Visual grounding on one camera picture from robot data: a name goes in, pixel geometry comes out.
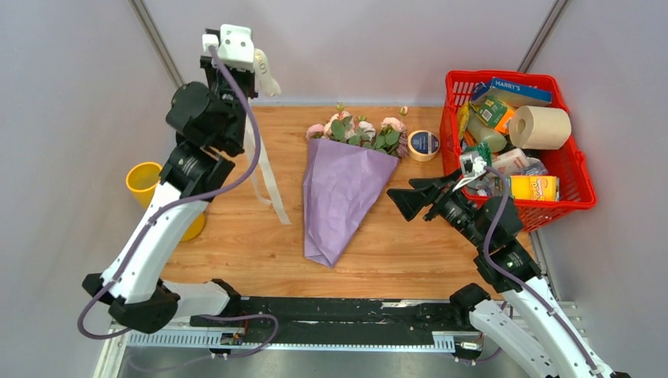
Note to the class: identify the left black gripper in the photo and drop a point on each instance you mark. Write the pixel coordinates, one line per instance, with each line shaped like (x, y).
(210, 70)

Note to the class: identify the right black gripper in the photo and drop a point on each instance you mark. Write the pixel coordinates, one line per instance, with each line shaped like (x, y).
(410, 201)

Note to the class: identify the cream ribbon with gold text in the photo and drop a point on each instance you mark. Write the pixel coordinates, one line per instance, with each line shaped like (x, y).
(270, 87)

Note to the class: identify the purple pink wrapping paper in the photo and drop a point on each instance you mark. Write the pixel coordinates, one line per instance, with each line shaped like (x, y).
(341, 184)

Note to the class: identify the pink flower bunch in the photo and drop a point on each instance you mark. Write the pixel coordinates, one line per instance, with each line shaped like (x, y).
(391, 137)

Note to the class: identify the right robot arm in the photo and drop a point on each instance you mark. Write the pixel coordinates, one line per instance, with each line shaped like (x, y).
(549, 345)

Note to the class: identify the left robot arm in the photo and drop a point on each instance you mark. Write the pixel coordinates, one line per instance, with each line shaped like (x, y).
(209, 119)

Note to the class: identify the yellow cylindrical vase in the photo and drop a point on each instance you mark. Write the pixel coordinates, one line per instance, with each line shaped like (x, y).
(142, 180)

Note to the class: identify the masking tape roll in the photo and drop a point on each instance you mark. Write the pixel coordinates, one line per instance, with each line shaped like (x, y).
(423, 145)

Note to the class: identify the green crumpled wrapper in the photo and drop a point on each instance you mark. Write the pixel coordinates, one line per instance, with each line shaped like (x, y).
(483, 149)

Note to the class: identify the pale green bottle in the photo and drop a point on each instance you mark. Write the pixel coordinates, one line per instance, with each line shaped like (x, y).
(482, 133)

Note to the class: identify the white plastic package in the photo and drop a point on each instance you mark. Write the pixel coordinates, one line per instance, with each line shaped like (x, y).
(511, 163)

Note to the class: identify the yellow sponge pack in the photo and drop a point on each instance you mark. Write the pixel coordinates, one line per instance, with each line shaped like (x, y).
(535, 188)

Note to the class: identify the red plastic basket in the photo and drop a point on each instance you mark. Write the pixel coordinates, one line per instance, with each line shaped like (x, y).
(568, 163)

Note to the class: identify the green orange box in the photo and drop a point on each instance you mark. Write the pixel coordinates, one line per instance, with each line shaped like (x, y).
(495, 114)

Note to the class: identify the beige paper towel roll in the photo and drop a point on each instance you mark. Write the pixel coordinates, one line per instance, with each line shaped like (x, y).
(539, 128)

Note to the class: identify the blue Harry's box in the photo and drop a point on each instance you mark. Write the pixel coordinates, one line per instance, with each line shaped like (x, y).
(513, 94)

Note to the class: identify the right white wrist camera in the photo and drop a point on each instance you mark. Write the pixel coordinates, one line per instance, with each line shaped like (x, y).
(473, 166)

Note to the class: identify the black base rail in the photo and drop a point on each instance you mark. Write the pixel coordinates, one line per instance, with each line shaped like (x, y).
(340, 324)

